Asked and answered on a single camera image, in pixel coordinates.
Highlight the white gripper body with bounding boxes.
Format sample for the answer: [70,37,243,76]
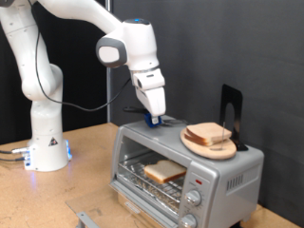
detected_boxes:
[134,85,167,118]

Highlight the metal spatula with blue block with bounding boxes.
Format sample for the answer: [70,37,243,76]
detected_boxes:
[122,105,190,129]

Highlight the white bread slice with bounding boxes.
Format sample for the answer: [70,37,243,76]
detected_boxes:
[143,159,188,185]
[183,122,233,147]

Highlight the glass oven door with handle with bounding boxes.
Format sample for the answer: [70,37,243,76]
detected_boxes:
[66,180,179,228]

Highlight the silver oven knob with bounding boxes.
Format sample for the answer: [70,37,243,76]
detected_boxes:
[184,188,202,207]
[180,212,198,228]

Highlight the silver toaster oven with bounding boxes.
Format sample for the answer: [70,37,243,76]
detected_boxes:
[110,115,265,228]

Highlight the vertical metal pole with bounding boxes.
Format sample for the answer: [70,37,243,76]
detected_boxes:
[104,0,113,124]

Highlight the round wooden board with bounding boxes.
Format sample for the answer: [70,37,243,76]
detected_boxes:
[180,127,238,161]

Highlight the thin metal pin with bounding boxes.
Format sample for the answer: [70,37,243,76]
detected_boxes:
[210,122,227,152]

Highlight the black metal bookend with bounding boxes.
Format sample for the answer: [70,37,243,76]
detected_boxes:
[218,84,249,152]

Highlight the metal wire oven rack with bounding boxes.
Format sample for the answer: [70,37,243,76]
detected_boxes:
[118,150,188,213]

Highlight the black cable with silver connector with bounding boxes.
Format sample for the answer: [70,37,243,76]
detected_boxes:
[0,146,31,156]

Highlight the thin black base cable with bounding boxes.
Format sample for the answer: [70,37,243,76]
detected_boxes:
[0,156,27,162]

